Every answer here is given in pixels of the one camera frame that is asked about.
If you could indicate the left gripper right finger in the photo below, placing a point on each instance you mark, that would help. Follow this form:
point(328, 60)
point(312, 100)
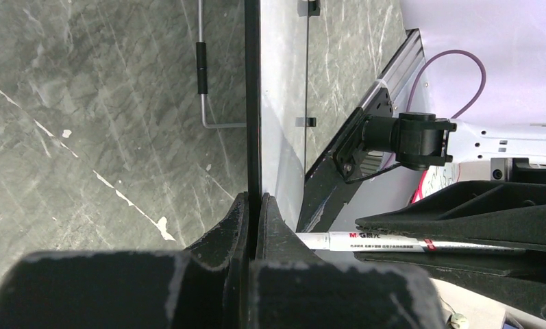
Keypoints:
point(291, 287)

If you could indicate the white whiteboard black frame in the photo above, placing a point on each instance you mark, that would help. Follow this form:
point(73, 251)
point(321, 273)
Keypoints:
point(283, 28)

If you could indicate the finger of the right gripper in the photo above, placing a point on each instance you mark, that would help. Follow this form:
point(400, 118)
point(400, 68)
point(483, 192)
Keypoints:
point(517, 280)
point(492, 213)

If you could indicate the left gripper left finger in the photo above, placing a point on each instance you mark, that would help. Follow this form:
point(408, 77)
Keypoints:
point(197, 287)

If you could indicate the white whiteboard marker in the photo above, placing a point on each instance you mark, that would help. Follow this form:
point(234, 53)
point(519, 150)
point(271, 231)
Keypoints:
point(374, 242)

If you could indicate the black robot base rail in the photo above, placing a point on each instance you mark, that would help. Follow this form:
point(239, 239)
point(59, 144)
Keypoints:
point(326, 189)

